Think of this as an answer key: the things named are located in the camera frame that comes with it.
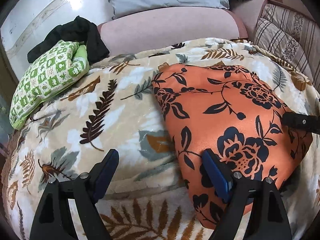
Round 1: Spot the orange black floral garment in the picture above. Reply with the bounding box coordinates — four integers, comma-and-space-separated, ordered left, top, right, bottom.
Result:
152, 63, 313, 229

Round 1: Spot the striped beige cushion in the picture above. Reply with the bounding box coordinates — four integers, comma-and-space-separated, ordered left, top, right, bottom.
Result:
253, 4, 319, 90

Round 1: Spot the beige leaf print blanket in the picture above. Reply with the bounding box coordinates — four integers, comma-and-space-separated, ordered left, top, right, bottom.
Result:
2, 38, 319, 239

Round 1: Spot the green white patterned pillow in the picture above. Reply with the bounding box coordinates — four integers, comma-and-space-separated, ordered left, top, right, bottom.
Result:
9, 40, 89, 130

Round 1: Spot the black garment on pillow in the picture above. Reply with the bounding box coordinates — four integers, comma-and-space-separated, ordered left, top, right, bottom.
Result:
27, 16, 110, 64

